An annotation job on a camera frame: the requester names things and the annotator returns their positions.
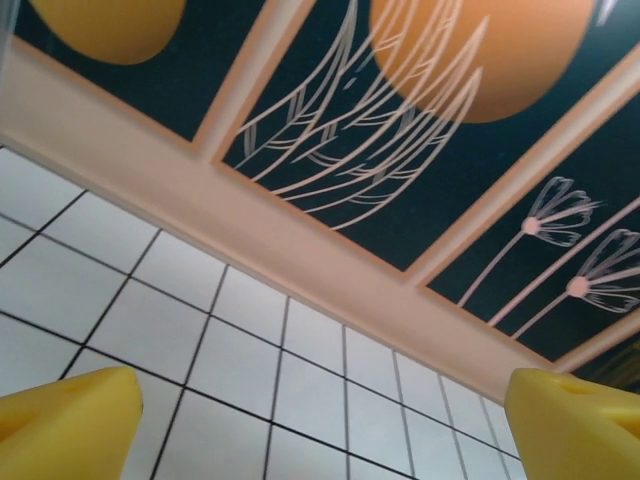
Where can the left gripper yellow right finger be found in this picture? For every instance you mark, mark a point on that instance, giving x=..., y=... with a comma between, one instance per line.
x=580, y=435

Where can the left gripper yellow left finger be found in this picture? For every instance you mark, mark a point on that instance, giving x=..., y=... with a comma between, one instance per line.
x=65, y=430

